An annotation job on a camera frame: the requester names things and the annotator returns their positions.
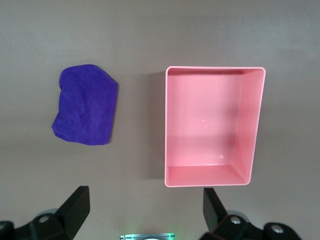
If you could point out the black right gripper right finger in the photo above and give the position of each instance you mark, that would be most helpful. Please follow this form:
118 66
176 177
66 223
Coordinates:
220 225

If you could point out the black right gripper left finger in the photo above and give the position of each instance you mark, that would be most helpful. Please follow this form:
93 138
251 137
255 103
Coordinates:
62 222

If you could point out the purple cloth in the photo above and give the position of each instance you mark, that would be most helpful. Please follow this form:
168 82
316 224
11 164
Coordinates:
85 105

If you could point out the pink plastic bin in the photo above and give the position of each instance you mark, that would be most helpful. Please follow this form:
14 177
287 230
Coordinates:
200 125

